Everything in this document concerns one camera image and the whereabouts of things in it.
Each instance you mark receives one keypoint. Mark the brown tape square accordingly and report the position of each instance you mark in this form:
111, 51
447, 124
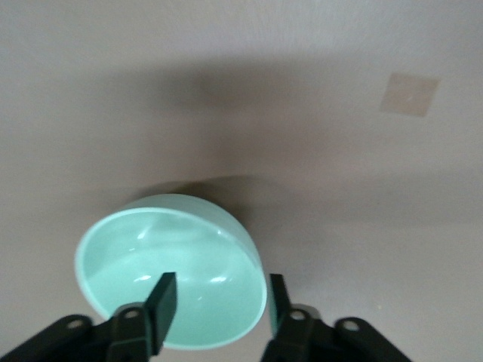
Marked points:
409, 93

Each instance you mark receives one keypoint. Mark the light green bowl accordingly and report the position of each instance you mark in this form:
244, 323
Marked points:
132, 264

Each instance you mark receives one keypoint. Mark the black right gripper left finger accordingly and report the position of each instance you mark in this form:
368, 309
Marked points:
158, 313

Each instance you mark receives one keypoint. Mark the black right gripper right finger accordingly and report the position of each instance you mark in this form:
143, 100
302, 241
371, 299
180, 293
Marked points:
290, 332

